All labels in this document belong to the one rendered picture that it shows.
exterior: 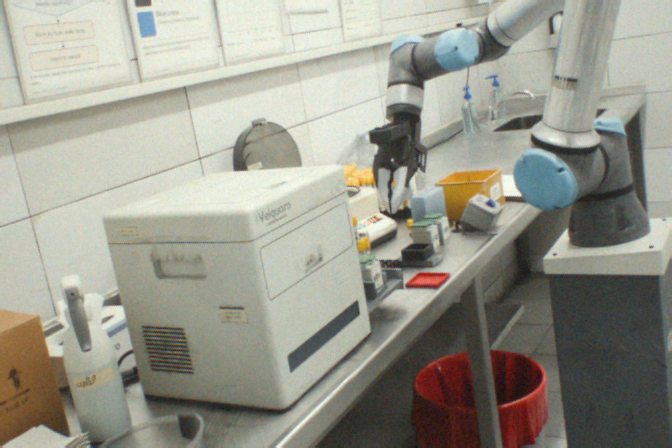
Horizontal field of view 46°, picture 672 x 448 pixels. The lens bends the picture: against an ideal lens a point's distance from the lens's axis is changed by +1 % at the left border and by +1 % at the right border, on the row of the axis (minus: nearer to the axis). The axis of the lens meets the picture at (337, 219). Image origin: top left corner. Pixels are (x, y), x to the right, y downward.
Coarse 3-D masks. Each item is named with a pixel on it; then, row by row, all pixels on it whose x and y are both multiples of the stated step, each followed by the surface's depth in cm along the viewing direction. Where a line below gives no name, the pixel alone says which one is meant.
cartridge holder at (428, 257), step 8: (408, 248) 169; (416, 248) 170; (424, 248) 165; (432, 248) 168; (400, 256) 170; (408, 256) 167; (416, 256) 166; (424, 256) 165; (432, 256) 167; (440, 256) 167; (408, 264) 167; (416, 264) 166; (424, 264) 165; (432, 264) 164
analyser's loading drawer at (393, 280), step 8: (384, 272) 148; (392, 272) 147; (400, 272) 146; (384, 280) 142; (392, 280) 147; (400, 280) 146; (368, 288) 139; (384, 288) 141; (392, 288) 143; (400, 288) 147; (368, 296) 139; (376, 296) 139; (384, 296) 140; (368, 304) 136; (376, 304) 138; (368, 312) 136
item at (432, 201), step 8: (424, 192) 189; (432, 192) 188; (440, 192) 191; (416, 200) 185; (424, 200) 184; (432, 200) 187; (440, 200) 191; (416, 208) 186; (424, 208) 185; (432, 208) 187; (440, 208) 191; (416, 216) 186
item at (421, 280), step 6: (414, 276) 157; (420, 276) 159; (426, 276) 158; (432, 276) 157; (438, 276) 157; (444, 276) 154; (408, 282) 155; (414, 282) 156; (420, 282) 155; (426, 282) 154; (432, 282) 154; (438, 282) 152
